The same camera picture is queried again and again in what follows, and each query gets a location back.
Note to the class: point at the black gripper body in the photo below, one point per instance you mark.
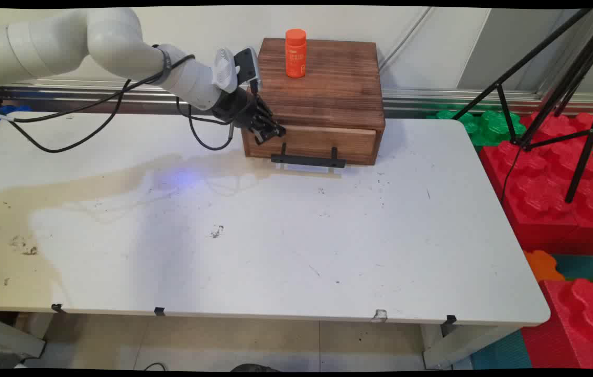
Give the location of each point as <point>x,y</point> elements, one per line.
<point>236,107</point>

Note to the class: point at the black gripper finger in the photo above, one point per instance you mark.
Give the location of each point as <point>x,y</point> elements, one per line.
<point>274,127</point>
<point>262,136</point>

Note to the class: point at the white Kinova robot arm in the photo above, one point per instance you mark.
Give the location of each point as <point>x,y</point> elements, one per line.
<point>113,36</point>

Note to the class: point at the dark brown wooden cabinet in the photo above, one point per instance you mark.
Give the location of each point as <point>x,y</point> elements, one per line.
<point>328,94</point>

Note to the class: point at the orange plastic bottle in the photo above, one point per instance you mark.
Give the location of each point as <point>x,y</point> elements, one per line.
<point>295,52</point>

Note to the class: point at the black table edge clip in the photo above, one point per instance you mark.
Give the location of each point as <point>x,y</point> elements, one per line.
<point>57,308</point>
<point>450,318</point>
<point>159,311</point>

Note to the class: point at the large green foam block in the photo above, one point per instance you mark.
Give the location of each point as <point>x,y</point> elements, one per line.
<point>490,128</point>

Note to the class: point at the large red foam block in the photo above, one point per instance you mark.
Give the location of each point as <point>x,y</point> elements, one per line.
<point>542,209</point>

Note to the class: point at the grey table leg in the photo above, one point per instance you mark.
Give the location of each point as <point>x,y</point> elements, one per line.
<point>459,345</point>
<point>13,340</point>

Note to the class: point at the orange foam piece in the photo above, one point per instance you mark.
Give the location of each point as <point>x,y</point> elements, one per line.
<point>540,264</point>

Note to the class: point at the black tripod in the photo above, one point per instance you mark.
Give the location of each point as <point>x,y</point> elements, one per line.
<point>571,76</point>

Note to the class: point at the teal foam floor mat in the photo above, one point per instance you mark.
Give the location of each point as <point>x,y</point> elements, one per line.
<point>584,267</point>
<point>501,353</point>

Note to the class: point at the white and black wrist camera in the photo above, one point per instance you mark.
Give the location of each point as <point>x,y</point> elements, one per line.
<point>244,65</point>

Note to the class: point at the white wall conduit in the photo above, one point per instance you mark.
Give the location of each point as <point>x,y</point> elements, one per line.
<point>406,36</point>

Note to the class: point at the aluminium wall rail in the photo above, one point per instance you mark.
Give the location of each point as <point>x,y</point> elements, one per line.
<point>432,99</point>

